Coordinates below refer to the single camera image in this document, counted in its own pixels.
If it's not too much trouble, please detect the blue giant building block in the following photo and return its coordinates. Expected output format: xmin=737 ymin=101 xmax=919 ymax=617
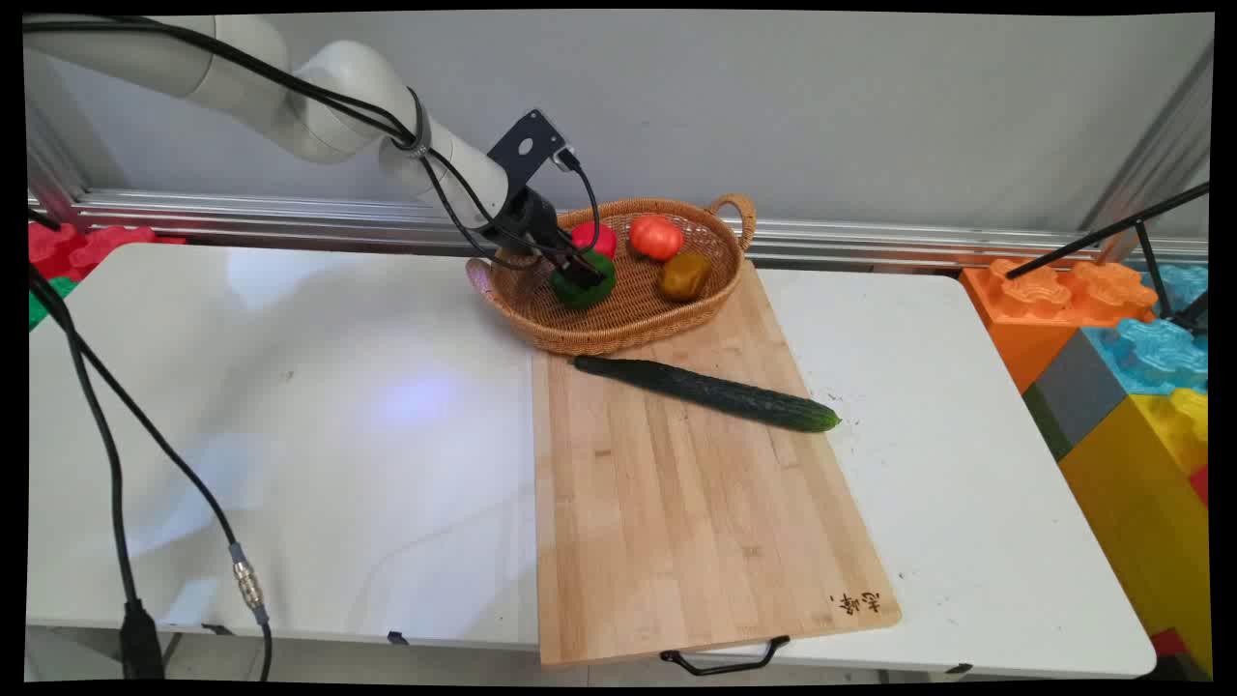
xmin=1081 ymin=263 xmax=1210 ymax=397

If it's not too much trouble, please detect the black cable with metal connector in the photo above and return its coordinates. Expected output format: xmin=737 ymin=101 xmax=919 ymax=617
xmin=27 ymin=207 xmax=274 ymax=682

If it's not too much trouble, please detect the wooden cutting board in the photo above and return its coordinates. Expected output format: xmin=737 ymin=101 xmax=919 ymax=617
xmin=531 ymin=259 xmax=904 ymax=669

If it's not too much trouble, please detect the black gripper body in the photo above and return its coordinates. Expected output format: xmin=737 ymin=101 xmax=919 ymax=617
xmin=495 ymin=189 xmax=579 ymax=268

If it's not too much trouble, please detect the slanted aluminium frame post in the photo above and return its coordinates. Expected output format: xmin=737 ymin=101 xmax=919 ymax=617
xmin=1077 ymin=43 xmax=1215 ymax=264

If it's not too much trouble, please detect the black cutting board handle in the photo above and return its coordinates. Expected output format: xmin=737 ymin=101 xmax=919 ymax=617
xmin=660 ymin=635 xmax=791 ymax=677

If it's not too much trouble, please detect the grey giant building block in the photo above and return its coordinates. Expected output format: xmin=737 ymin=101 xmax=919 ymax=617
xmin=1022 ymin=329 xmax=1129 ymax=462

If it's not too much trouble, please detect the thick black cable with plug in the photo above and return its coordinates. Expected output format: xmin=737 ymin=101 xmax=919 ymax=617
xmin=27 ymin=261 xmax=166 ymax=682

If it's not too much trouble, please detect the long dark green cucumber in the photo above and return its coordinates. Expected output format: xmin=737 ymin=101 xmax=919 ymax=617
xmin=572 ymin=355 xmax=842 ymax=434

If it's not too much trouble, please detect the aluminium rail behind table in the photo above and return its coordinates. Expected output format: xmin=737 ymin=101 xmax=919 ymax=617
xmin=29 ymin=188 xmax=1210 ymax=273

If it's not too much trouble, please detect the green giant building block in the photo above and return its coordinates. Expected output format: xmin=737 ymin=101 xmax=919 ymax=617
xmin=27 ymin=276 xmax=79 ymax=333

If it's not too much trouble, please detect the orange-red toy tomato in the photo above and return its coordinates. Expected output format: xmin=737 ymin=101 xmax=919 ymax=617
xmin=629 ymin=215 xmax=685 ymax=262

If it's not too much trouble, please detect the orange giant building block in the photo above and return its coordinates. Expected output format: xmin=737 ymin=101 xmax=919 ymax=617
xmin=960 ymin=257 xmax=1159 ymax=393

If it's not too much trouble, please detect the yellow-brown toy pepper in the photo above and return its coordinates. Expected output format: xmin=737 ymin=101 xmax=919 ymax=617
xmin=660 ymin=251 xmax=714 ymax=302

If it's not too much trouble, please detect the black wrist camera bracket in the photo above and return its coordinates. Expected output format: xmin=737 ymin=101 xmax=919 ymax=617
xmin=486 ymin=108 xmax=573 ymax=187

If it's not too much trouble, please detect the black tripod stand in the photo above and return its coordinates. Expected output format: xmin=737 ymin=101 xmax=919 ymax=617
xmin=1005 ymin=182 xmax=1212 ymax=335

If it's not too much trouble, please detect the green toy bell pepper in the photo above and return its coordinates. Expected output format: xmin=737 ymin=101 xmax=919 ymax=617
xmin=550 ymin=251 xmax=618 ymax=311

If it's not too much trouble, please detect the woven wicker basket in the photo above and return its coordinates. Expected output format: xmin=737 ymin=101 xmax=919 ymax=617
xmin=466 ymin=193 xmax=758 ymax=357

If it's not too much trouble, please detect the red giant building block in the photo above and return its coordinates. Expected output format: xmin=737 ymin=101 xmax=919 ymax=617
xmin=27 ymin=220 xmax=187 ymax=283

